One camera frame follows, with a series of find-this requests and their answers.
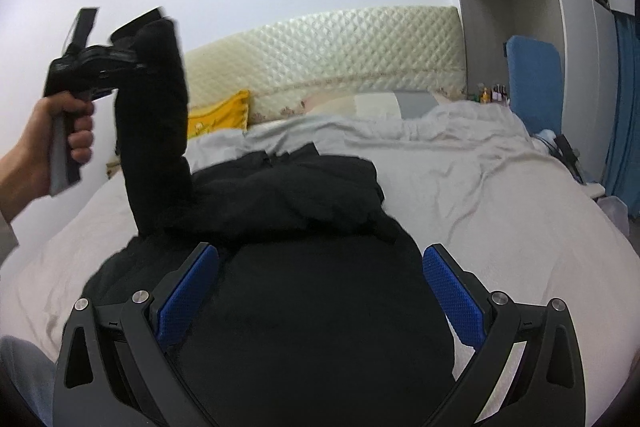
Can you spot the cream quilted headboard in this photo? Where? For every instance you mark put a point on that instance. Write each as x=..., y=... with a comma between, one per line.
x=350, y=52

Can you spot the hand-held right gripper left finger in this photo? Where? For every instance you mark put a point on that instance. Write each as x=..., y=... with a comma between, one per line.
x=187, y=294

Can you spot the person's left forearm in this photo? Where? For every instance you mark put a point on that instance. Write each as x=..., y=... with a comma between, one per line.
x=17, y=182

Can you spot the grey and white pillow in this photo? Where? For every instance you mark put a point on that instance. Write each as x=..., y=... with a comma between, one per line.
x=390, y=104

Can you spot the white bed duvet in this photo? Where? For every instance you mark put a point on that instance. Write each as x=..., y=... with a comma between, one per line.
x=500, y=217

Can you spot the black device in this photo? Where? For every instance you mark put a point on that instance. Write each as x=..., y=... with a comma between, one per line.
x=567, y=157

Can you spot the blue curtain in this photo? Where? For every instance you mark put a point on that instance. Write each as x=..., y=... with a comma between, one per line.
x=622, y=107

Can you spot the small bottles on nightstand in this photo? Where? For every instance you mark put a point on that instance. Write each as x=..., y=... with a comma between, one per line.
x=492, y=94

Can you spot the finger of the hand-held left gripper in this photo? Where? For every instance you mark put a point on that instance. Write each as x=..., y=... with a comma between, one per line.
x=125, y=39

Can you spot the white plastic container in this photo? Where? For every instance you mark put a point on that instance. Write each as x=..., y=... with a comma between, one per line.
x=614, y=212

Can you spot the blue padded chair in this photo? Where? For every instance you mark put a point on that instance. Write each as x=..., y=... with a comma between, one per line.
x=535, y=82

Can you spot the person's grey trouser leg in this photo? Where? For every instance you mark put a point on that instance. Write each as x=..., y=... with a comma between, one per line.
x=25, y=382

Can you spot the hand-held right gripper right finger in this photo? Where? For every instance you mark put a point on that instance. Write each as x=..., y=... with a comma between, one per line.
x=452, y=299

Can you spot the black garment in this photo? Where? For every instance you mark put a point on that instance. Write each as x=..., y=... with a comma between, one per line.
x=300, y=307

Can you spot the person's left hand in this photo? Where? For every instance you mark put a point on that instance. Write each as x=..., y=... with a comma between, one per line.
x=55, y=127

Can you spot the floral pillow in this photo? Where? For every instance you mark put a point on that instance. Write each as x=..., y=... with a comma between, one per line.
x=295, y=104

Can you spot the yellow pillow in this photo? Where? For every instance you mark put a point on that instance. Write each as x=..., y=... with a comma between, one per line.
x=220, y=117

